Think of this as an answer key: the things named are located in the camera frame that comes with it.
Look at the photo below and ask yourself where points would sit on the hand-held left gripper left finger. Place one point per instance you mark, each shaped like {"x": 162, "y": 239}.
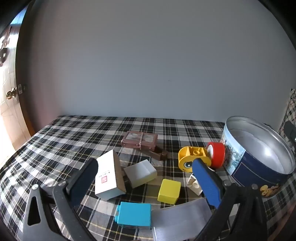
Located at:
{"x": 79, "y": 185}

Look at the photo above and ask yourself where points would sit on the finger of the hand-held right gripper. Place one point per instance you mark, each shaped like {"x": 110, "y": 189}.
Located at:
{"x": 290, "y": 129}

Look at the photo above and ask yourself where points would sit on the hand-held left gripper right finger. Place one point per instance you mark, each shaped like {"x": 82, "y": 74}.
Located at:
{"x": 205, "y": 183}

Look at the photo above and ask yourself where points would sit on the white toy brick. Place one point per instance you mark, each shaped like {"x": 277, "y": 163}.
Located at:
{"x": 193, "y": 184}

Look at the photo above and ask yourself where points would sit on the white box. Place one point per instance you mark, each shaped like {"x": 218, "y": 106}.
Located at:
{"x": 106, "y": 176}

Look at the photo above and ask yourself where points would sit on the yellow toy brick with eyes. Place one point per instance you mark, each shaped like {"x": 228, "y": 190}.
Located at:
{"x": 185, "y": 160}

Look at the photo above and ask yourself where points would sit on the red tape roll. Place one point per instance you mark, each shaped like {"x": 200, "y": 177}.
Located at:
{"x": 218, "y": 154}

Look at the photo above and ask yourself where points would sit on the yellow cube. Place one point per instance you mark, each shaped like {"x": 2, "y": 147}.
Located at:
{"x": 168, "y": 191}

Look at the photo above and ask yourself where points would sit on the round metal tin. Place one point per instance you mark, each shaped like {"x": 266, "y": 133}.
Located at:
{"x": 252, "y": 169}

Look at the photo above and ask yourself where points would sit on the brown folding comb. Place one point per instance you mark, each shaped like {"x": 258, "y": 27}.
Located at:
{"x": 159, "y": 155}

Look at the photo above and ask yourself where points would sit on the grey and cream box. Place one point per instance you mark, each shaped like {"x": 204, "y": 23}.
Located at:
{"x": 140, "y": 173}

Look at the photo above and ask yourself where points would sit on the blue toy brick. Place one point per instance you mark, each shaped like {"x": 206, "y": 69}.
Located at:
{"x": 135, "y": 214}

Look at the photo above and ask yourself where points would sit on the diamond plaid cloth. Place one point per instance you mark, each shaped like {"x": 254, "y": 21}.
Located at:
{"x": 291, "y": 109}

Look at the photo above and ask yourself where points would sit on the black white plaid bed sheet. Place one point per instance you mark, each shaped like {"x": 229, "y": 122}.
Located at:
{"x": 69, "y": 129}

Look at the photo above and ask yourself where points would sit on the wooden door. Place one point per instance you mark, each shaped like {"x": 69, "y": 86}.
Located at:
{"x": 9, "y": 115}

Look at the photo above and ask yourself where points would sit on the brass door knob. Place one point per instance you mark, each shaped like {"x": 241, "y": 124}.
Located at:
{"x": 11, "y": 94}

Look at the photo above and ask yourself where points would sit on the dark door ornament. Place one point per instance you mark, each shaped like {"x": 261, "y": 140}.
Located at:
{"x": 3, "y": 46}

